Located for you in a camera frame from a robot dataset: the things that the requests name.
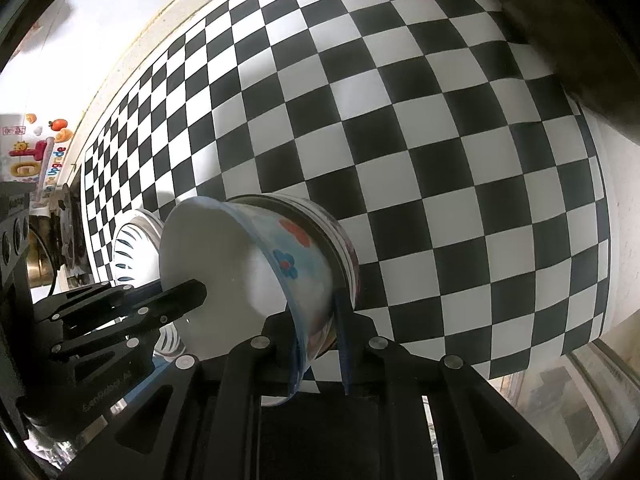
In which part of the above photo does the white plate with blue leaves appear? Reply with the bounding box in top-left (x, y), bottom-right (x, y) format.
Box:
top-left (111, 208), bottom-right (183, 361)

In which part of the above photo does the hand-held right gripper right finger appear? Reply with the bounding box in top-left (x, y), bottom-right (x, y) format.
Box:
top-left (333, 289), bottom-right (581, 480)

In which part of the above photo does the pink rose print bowl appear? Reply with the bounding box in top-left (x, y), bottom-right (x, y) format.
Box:
top-left (320, 210), bottom-right (362, 358)

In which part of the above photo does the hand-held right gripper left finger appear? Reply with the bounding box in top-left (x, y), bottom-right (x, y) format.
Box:
top-left (60, 312), bottom-right (307, 480)

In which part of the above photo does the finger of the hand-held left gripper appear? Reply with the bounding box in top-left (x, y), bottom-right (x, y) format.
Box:
top-left (50, 307), bottom-right (173, 367)
top-left (32, 279), bottom-right (208, 332)

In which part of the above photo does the black and white checkered tablecloth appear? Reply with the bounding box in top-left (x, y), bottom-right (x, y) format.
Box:
top-left (80, 0), bottom-right (612, 396)

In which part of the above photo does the white bowl with flower print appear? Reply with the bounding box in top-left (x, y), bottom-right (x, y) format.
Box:
top-left (159, 195), bottom-right (337, 407)

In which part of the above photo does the colourful wall sticker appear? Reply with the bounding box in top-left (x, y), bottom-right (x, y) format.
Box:
top-left (0, 111), bottom-right (76, 187)

